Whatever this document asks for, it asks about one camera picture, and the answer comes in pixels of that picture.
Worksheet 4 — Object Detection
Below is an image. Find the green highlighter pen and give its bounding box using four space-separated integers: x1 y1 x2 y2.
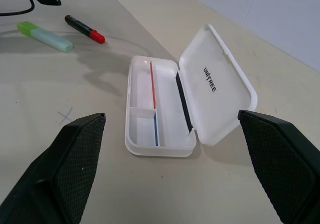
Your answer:
16 21 74 53

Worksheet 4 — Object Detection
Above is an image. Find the black cable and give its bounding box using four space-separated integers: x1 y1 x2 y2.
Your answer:
0 0 35 17

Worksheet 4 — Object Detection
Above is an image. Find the black marker with red cap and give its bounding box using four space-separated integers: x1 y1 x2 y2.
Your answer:
64 14 106 45

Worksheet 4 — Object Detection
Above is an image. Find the white plastic pencil case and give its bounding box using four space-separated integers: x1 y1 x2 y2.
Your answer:
124 24 258 158

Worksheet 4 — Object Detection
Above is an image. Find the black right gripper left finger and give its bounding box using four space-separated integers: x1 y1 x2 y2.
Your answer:
0 112 106 224

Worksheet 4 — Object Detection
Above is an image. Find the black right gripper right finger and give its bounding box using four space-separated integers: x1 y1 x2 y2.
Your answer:
237 110 320 224

